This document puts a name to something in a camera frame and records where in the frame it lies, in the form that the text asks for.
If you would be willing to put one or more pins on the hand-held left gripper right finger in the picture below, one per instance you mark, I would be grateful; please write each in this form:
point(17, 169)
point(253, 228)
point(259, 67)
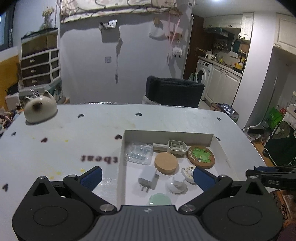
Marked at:
point(203, 179)

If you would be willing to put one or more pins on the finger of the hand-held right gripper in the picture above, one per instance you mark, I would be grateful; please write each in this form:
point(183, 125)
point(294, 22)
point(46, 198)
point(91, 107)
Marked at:
point(261, 172)

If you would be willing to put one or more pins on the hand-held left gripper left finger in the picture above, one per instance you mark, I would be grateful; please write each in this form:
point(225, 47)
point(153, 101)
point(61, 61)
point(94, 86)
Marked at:
point(92, 178)

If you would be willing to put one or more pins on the white round dial timer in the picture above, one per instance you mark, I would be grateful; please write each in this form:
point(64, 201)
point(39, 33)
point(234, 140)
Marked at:
point(188, 173)

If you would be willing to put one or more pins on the frog print cork coaster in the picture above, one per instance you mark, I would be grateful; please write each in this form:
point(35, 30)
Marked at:
point(201, 156)

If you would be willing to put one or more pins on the white shallow box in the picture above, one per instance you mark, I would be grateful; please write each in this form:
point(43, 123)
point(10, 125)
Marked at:
point(133, 176)

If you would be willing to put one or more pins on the round cork lid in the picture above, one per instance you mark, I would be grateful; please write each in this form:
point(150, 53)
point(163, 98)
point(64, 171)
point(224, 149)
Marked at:
point(166, 162)

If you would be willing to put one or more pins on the beige soap dish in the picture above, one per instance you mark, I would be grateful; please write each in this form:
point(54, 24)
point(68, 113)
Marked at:
point(177, 147)

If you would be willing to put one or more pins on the pale green round disc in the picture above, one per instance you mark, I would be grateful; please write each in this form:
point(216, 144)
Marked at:
point(160, 199)

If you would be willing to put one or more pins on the clear plastic case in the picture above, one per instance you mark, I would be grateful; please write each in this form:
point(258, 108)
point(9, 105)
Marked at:
point(138, 153)

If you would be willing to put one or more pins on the white charger plug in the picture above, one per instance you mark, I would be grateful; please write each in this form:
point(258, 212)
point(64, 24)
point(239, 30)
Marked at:
point(148, 177)

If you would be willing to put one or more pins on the black computer mouse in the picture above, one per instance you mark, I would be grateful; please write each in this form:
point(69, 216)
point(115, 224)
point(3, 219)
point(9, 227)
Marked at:
point(266, 153)

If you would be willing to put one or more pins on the white heart-print table cover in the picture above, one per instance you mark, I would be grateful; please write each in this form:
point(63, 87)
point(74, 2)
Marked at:
point(81, 134)

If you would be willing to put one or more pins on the green plastic bag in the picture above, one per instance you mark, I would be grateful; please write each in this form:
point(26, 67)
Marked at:
point(274, 117)

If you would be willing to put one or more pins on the dark printed cardboard box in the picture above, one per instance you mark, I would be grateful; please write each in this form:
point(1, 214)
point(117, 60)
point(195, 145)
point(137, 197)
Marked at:
point(225, 110)

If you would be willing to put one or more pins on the cat-shaped ceramic jar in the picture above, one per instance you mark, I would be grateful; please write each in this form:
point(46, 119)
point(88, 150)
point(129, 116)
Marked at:
point(40, 109)

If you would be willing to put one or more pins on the chair with dark cover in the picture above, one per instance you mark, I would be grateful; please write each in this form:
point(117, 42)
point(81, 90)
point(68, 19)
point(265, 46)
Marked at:
point(173, 92)

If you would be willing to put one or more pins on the white kitchen base cabinets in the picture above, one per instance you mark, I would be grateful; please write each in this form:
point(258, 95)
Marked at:
point(223, 85)

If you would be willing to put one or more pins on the small pale green bag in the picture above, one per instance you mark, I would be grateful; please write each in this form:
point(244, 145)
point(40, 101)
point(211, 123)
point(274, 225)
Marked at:
point(191, 77)

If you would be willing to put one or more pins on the white washing machine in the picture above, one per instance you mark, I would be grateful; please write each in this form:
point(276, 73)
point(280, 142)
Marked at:
point(203, 73)

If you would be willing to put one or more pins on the white drawer unit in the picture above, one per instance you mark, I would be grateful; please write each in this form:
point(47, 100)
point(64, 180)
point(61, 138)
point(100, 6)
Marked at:
point(39, 68)

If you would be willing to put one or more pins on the white plush sheep toy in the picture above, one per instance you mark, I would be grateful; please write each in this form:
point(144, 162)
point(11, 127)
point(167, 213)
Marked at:
point(177, 52)

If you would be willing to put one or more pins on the glass terrarium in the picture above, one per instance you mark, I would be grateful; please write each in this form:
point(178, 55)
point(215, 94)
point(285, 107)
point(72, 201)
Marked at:
point(39, 41)

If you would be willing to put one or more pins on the white hanging pouch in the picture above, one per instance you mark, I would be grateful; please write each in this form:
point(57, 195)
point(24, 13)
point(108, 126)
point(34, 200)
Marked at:
point(157, 33)

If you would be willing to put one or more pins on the white upper kitchen cabinets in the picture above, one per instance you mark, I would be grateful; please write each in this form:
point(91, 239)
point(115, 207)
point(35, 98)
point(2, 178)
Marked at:
point(227, 20)

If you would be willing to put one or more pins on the dried flower bouquet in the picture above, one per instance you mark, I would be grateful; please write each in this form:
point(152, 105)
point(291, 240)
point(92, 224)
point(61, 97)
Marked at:
point(48, 14)

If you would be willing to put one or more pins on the printed hanging cloth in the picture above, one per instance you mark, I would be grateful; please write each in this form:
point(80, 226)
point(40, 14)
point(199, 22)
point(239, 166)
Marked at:
point(115, 8)

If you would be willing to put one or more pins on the wall socket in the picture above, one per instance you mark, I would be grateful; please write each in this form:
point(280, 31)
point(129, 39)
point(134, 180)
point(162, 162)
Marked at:
point(108, 59)

